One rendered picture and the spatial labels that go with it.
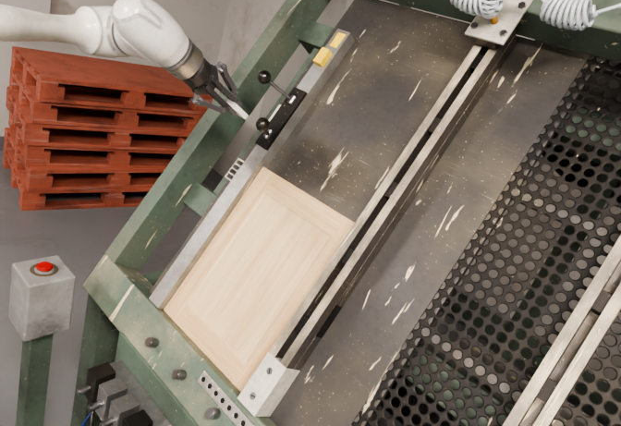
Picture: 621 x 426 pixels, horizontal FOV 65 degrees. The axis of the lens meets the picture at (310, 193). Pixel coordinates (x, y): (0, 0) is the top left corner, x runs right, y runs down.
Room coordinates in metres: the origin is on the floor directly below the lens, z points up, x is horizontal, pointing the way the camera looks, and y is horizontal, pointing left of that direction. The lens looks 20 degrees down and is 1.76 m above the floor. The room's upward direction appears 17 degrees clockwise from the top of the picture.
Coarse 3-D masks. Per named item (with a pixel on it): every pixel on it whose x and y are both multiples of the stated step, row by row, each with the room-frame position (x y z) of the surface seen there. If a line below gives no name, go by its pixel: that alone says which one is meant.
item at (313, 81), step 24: (336, 48) 1.47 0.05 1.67; (312, 72) 1.44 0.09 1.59; (312, 96) 1.42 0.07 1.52; (288, 120) 1.36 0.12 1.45; (240, 168) 1.31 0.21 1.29; (240, 192) 1.27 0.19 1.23; (216, 216) 1.23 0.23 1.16; (192, 240) 1.21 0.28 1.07; (192, 264) 1.17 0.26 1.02; (168, 288) 1.13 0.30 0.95
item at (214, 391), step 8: (208, 376) 0.92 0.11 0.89; (208, 384) 0.91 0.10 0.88; (216, 384) 0.91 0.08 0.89; (208, 392) 0.90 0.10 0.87; (216, 392) 0.89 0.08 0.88; (224, 392) 0.89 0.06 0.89; (216, 400) 0.88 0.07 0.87; (224, 400) 0.88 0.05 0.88; (232, 400) 0.87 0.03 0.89; (224, 408) 0.86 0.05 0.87; (232, 408) 0.86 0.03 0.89; (232, 416) 0.85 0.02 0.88; (240, 416) 0.84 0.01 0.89; (240, 424) 0.83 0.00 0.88; (248, 424) 0.83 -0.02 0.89
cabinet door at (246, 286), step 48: (288, 192) 1.23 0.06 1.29; (240, 240) 1.18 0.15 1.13; (288, 240) 1.13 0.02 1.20; (336, 240) 1.09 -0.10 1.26; (192, 288) 1.13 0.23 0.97; (240, 288) 1.09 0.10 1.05; (288, 288) 1.05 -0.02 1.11; (192, 336) 1.04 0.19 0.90; (240, 336) 1.00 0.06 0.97; (240, 384) 0.92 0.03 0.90
